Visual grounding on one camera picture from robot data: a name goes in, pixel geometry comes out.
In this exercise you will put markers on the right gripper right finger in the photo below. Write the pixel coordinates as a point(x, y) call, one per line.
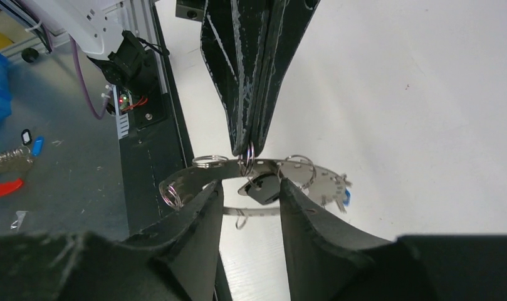
point(323, 253)

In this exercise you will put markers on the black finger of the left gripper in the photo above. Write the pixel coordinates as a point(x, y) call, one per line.
point(287, 23)
point(233, 40)

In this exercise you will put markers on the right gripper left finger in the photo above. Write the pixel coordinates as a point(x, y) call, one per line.
point(184, 245)

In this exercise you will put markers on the round metal keyring disc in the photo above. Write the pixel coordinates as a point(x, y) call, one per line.
point(319, 184)

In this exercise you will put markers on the key with blue tag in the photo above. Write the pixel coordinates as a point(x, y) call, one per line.
point(346, 199)

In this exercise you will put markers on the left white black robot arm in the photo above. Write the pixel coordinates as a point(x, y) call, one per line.
point(115, 50)

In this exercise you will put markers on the bunch of coloured key tags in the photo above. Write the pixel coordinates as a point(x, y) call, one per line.
point(19, 160)

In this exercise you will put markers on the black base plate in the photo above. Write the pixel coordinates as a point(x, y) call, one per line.
point(157, 146)

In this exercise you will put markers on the left white cable duct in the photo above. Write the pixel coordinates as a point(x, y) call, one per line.
point(121, 100)

